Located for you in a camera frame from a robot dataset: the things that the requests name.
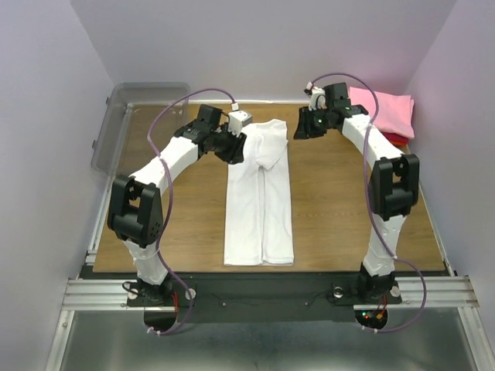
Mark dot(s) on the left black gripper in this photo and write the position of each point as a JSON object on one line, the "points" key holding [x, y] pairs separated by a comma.
{"points": [[230, 146]]}

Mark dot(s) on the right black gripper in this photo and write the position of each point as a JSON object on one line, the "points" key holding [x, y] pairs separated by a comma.
{"points": [[306, 124]]}

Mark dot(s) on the white t shirt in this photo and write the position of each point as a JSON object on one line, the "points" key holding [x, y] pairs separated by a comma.
{"points": [[258, 221]]}

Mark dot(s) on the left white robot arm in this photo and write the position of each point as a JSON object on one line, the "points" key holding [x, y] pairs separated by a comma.
{"points": [[135, 212]]}

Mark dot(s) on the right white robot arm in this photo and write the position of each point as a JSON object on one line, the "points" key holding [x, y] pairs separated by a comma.
{"points": [[391, 178]]}

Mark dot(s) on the folded red t shirt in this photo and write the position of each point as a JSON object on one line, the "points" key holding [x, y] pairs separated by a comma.
{"points": [[395, 137]]}

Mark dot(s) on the folded pink t shirt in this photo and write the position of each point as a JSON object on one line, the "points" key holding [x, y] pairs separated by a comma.
{"points": [[394, 112]]}

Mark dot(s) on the folded orange t shirt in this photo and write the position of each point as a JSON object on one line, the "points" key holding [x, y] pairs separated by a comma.
{"points": [[399, 144]]}

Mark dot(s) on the clear plastic bin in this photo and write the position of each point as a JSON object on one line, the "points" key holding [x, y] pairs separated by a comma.
{"points": [[122, 107]]}

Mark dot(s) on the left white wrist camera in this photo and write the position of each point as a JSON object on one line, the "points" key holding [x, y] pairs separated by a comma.
{"points": [[237, 119]]}

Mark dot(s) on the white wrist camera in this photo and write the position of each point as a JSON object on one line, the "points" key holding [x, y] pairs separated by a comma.
{"points": [[237, 119], [317, 97]]}

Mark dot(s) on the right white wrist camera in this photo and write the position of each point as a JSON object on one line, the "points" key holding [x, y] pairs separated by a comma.
{"points": [[317, 97]]}

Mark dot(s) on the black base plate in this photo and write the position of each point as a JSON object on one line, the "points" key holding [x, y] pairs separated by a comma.
{"points": [[275, 297]]}

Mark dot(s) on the aluminium frame rail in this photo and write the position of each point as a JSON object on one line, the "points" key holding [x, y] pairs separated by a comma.
{"points": [[102, 331]]}

